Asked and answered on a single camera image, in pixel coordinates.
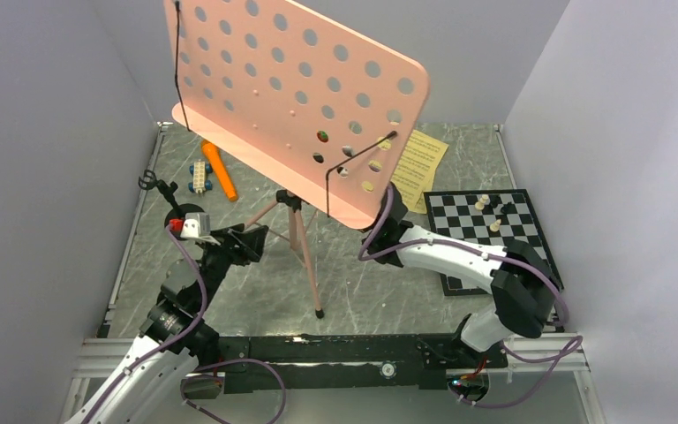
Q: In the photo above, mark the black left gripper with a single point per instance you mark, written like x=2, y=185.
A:
x=251, y=243

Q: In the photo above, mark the yellow sheet music page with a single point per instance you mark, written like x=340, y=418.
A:
x=415, y=172

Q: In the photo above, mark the orange toy microphone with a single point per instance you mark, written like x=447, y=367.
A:
x=212, y=154

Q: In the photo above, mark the black microphone stand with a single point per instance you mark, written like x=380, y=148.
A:
x=177, y=211

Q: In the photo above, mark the pink music stand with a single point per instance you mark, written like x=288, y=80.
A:
x=259, y=79

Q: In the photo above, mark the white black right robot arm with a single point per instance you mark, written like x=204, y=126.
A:
x=522, y=287

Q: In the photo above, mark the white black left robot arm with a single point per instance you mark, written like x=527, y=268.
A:
x=174, y=339

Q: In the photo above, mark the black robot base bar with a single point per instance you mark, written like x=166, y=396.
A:
x=426, y=361

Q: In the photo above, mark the white blue toy car chassis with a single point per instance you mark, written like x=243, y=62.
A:
x=200, y=183

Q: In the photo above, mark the white chess piece upper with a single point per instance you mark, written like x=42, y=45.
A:
x=482, y=202

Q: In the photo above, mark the white chess piece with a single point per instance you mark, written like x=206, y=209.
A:
x=482, y=202
x=495, y=226

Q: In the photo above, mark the black white chessboard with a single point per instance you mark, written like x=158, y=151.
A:
x=452, y=214

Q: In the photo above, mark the white chess piece lower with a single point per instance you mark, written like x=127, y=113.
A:
x=495, y=226

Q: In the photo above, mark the black chess piece left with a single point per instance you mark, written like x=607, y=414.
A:
x=494, y=201

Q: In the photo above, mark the black chess piece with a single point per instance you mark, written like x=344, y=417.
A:
x=508, y=208
x=494, y=201

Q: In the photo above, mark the black chess piece right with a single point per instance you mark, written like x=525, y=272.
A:
x=508, y=208

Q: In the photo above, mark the colourful toy block vehicle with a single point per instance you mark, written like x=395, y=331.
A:
x=322, y=136

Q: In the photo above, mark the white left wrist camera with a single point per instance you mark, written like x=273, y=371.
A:
x=194, y=226

